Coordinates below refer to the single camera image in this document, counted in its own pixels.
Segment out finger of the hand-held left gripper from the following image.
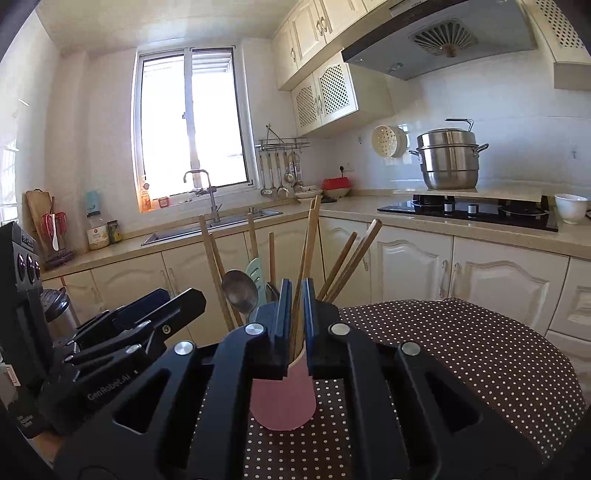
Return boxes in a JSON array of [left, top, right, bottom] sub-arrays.
[[74, 288, 171, 343], [61, 288, 207, 370]]

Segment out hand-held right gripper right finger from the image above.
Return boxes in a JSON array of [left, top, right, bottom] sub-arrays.
[[302, 278, 522, 480]]

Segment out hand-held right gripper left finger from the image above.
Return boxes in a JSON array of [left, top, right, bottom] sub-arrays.
[[78, 278, 293, 480]]

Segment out bundle of wooden chopsticks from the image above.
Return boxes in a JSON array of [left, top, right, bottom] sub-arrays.
[[198, 215, 383, 331]]

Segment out steel spoon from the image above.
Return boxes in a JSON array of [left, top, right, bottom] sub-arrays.
[[221, 270, 260, 325]]

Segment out mint green slotted spatula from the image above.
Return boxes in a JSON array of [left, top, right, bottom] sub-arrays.
[[245, 258, 269, 305]]

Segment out pink cup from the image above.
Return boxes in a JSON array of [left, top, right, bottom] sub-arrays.
[[249, 342, 317, 433]]

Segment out slender wooden chopstick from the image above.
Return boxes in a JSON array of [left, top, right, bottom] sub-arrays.
[[290, 198, 317, 347], [298, 195, 322, 344]]

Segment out steel trash bin black lid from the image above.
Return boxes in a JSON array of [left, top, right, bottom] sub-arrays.
[[41, 287, 82, 343]]

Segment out steel kitchen sink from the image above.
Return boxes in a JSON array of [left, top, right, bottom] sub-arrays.
[[141, 208, 284, 247]]

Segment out glass jar with label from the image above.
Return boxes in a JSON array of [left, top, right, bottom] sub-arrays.
[[86, 211, 111, 251]]

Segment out wooden cutting board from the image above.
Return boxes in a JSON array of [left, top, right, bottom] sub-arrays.
[[25, 189, 54, 253]]

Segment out steel faucet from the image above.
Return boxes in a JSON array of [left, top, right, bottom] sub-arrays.
[[183, 169, 223, 225]]

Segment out hanging steel ladle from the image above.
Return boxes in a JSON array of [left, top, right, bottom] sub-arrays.
[[259, 152, 274, 197], [272, 152, 291, 199]]

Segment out red bowl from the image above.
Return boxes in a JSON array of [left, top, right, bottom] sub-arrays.
[[321, 178, 353, 198]]

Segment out hanging steel skimmer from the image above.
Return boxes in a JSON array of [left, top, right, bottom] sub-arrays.
[[284, 152, 306, 193]]

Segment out brown polka dot tablecloth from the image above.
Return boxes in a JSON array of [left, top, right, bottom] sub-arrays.
[[191, 298, 581, 480]]

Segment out white framed window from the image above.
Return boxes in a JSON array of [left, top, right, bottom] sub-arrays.
[[131, 45, 257, 213]]

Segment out cream lower kitchen cabinets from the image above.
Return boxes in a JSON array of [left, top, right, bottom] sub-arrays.
[[41, 217, 591, 370]]

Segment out white colander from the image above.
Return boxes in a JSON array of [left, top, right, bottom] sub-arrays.
[[371, 125, 408, 160]]

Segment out black glass gas stove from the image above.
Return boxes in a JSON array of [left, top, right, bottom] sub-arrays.
[[377, 193, 560, 233]]

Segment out steel steamer pot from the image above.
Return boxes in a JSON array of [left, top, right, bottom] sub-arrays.
[[408, 118, 489, 191]]

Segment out cream lattice door cabinet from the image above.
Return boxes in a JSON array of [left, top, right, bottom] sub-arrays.
[[290, 51, 396, 138]]

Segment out cream upper cabinet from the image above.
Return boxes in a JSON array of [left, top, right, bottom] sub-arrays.
[[272, 0, 385, 91]]

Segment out grey range hood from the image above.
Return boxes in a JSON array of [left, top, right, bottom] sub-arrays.
[[342, 0, 539, 82]]

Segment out wall utensil rack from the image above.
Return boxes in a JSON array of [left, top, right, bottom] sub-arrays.
[[256, 124, 311, 153]]

